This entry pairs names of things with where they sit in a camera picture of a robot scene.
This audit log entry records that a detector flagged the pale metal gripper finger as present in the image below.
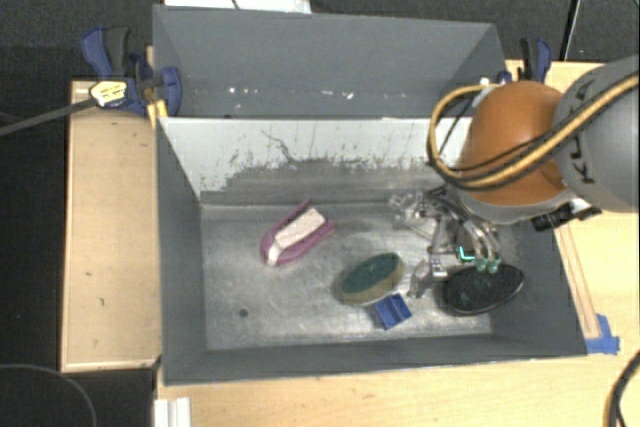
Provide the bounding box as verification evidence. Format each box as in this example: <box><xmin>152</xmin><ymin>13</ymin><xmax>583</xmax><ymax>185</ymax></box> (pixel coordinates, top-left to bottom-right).
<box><xmin>428</xmin><ymin>257</ymin><xmax>450</xmax><ymax>283</ymax></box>
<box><xmin>408</xmin><ymin>258</ymin><xmax>433</xmax><ymax>300</ymax></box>

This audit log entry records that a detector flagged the black oval disc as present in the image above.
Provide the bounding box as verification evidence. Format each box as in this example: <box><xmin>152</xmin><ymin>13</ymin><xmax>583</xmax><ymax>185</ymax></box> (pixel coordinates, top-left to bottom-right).
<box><xmin>440</xmin><ymin>263</ymin><xmax>526</xmax><ymax>318</ymax></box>

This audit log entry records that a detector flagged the grey metal bin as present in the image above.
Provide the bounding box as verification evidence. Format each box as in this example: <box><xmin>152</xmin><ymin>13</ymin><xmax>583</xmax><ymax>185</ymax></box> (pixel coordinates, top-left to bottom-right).
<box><xmin>151</xmin><ymin>3</ymin><xmax>589</xmax><ymax>386</ymax></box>

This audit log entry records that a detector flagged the blue ribbed block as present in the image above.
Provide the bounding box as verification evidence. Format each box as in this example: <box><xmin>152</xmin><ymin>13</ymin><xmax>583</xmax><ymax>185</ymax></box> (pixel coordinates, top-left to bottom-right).
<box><xmin>370</xmin><ymin>293</ymin><xmax>413</xmax><ymax>331</ymax></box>

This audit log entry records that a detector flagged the black cylinder on white bracket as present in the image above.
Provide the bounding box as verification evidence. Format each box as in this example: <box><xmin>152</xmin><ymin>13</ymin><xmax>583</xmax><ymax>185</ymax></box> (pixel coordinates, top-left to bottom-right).
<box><xmin>531</xmin><ymin>198</ymin><xmax>603</xmax><ymax>233</ymax></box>

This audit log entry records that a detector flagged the green and yellow oval sponge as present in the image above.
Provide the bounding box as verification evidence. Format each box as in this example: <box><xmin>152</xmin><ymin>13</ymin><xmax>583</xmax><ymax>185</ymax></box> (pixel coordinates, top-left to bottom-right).
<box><xmin>331</xmin><ymin>251</ymin><xmax>407</xmax><ymax>308</ymax></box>

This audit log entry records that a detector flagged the clear plastic thing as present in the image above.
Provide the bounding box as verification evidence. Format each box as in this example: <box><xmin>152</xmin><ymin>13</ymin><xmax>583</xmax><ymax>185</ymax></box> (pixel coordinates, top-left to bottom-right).
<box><xmin>388</xmin><ymin>191</ymin><xmax>437</xmax><ymax>236</ymax></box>

